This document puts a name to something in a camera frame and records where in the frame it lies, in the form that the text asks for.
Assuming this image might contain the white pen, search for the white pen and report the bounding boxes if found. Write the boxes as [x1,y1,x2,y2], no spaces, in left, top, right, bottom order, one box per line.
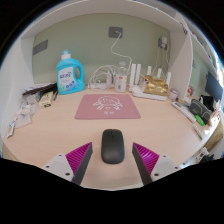
[193,123,204,140]

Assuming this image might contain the grey wall outlet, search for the grey wall outlet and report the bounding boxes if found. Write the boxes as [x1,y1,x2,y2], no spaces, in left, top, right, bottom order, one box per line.
[108,26,124,39]

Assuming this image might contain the coiled white cables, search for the coiled white cables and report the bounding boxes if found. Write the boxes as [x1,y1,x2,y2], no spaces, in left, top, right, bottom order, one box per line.
[89,64,118,88]

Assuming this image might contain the wall power adapter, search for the wall power adapter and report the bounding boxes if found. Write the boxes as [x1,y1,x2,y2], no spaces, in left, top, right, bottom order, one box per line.
[158,35,169,51]

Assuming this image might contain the black bag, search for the black bag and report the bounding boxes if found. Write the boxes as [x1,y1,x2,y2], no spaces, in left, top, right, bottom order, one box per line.
[199,94,215,113]

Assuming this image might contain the crumpled clear plastic bags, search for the crumpled clear plastic bags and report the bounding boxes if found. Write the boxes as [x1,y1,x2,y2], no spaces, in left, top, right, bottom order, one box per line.
[14,94,41,129]

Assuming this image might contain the white shelf unit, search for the white shelf unit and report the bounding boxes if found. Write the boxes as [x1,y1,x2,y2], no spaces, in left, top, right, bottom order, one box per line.
[20,0,222,101]

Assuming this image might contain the clear plastic bottle white label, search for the clear plastic bottle white label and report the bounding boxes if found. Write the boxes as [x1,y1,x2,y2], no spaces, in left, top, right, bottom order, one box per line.
[114,61,128,93]

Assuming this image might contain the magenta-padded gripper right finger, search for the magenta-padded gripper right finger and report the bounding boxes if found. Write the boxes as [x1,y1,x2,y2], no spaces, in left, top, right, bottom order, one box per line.
[131,142,183,186]

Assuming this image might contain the white power strip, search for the white power strip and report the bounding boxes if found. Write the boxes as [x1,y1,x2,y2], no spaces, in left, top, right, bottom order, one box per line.
[87,81,116,90]

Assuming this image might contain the small yellow box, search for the small yellow box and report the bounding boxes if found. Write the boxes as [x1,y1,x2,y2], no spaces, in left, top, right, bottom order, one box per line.
[38,91,54,109]

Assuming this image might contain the pink printed mouse pad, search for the pink printed mouse pad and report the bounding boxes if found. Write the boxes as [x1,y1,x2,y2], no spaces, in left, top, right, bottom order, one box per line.
[74,93,142,120]

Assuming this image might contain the black computer mouse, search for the black computer mouse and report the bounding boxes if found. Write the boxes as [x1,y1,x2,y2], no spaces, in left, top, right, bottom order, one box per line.
[101,128,126,165]

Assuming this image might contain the grey wall plate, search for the grey wall plate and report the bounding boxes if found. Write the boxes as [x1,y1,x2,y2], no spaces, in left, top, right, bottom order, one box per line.
[32,39,49,56]

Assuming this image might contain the grey zip pouch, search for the grey zip pouch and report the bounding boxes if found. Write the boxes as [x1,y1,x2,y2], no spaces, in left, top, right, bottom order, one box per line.
[189,98,213,125]

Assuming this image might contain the white remote control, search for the white remote control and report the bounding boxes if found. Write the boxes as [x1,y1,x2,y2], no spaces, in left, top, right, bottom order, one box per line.
[171,101,198,124]

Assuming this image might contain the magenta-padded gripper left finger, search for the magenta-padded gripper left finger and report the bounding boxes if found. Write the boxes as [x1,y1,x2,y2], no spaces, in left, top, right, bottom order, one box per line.
[41,141,94,187]

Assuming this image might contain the white cable from wall outlet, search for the white cable from wall outlet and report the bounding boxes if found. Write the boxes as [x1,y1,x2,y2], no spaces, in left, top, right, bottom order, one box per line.
[110,31,134,73]

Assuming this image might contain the gold snack bag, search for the gold snack bag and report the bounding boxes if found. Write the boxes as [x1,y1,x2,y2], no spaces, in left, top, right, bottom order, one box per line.
[143,75,169,97]

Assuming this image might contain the small white packet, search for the small white packet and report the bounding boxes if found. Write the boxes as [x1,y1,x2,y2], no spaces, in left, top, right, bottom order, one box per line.
[6,118,18,139]

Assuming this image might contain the blue detergent bottle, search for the blue detergent bottle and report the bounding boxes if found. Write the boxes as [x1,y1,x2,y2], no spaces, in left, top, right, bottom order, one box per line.
[55,49,86,96]

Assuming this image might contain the small round cup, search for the small round cup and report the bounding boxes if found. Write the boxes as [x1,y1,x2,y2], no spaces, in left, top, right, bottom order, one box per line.
[169,88,180,102]

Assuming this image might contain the white router with antennas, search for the white router with antennas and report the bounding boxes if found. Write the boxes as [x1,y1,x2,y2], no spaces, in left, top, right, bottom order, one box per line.
[128,63,173,102]

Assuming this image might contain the dark computer monitor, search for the dark computer monitor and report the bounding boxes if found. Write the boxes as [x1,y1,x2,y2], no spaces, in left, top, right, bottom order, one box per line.
[203,71,224,103]

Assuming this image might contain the stack of books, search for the stack of books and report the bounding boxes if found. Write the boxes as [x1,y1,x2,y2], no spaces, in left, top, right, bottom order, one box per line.
[22,82,58,98]

